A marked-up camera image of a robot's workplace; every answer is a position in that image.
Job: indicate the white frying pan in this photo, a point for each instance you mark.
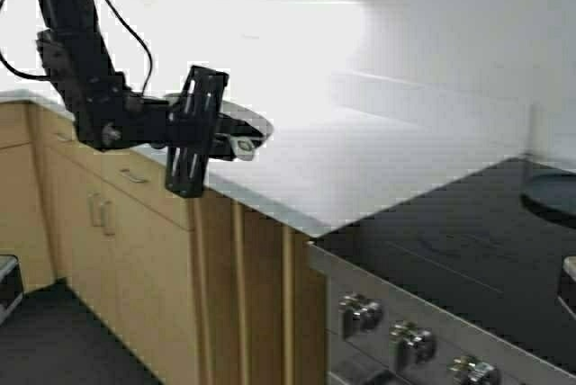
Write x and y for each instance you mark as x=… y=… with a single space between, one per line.
x=228 y=133

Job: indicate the robot base corner left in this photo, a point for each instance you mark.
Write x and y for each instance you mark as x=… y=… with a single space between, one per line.
x=11 y=285

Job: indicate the chrome stove knob right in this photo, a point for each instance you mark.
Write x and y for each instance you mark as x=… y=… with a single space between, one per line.
x=469 y=370

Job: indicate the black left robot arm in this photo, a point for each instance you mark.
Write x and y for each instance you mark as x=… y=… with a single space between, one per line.
x=108 y=115

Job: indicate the chrome stove knob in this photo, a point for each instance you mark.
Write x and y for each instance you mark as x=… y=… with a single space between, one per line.
x=358 y=314
x=469 y=370
x=410 y=345

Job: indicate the robot base corner right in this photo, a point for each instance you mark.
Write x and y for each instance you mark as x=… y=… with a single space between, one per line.
x=566 y=287

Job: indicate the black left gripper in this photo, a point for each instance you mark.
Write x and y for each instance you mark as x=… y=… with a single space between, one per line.
x=185 y=169

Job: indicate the black flat crepe pan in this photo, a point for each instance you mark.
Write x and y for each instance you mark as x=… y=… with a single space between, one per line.
x=550 y=197

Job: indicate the black glass cooktop stove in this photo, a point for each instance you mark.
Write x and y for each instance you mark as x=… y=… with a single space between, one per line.
x=466 y=261

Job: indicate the chrome stove knob left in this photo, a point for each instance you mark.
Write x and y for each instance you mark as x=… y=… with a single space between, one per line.
x=358 y=314

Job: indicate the chrome stove knob middle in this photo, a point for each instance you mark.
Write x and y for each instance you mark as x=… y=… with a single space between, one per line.
x=410 y=345

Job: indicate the wooden lower cabinets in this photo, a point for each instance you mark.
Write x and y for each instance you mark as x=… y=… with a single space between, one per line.
x=204 y=291

